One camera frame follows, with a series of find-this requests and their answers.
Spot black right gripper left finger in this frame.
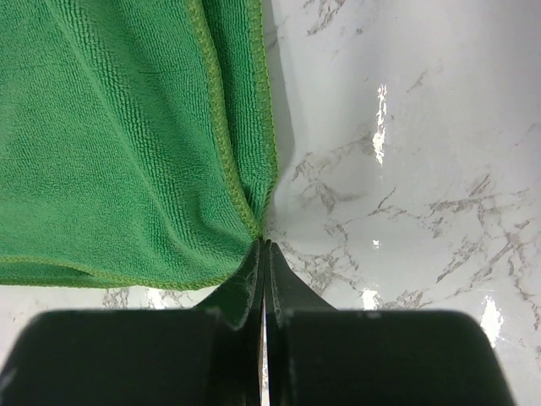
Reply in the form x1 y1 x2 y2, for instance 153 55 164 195
1 240 265 405

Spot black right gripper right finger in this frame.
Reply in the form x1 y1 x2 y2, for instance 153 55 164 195
265 242 514 405

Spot green towel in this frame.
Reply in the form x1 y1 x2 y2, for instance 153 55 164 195
1 1 278 290

